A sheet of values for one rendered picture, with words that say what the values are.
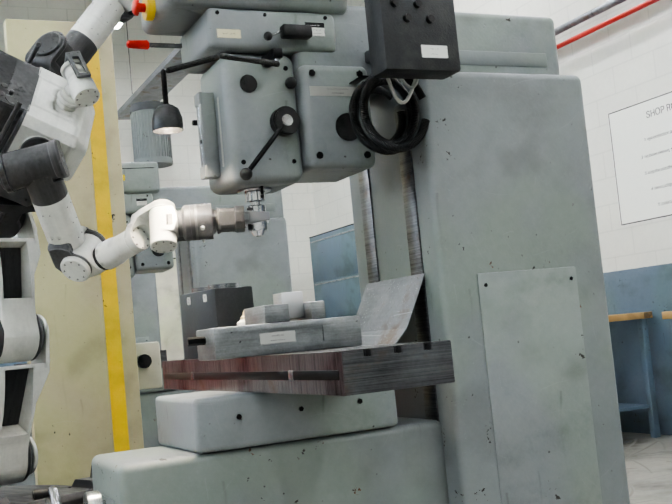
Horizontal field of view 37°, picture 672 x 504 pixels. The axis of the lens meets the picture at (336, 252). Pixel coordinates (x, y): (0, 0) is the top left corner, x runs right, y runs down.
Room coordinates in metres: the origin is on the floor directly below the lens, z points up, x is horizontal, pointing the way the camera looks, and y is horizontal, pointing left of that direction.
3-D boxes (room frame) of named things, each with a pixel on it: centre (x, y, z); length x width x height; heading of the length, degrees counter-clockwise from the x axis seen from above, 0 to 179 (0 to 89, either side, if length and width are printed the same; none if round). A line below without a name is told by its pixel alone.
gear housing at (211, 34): (2.48, 0.15, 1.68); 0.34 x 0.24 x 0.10; 115
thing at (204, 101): (2.42, 0.29, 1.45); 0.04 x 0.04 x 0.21; 25
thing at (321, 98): (2.55, 0.01, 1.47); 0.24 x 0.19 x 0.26; 25
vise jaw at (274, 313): (2.31, 0.17, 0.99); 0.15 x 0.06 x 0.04; 23
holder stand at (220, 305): (2.87, 0.35, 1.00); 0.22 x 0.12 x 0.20; 35
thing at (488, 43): (2.68, -0.27, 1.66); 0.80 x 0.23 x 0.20; 115
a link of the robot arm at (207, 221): (2.45, 0.28, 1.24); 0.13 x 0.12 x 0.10; 7
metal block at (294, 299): (2.33, 0.12, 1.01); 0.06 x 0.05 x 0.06; 23
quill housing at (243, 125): (2.47, 0.18, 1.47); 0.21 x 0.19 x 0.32; 25
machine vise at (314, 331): (2.32, 0.15, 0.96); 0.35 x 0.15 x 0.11; 113
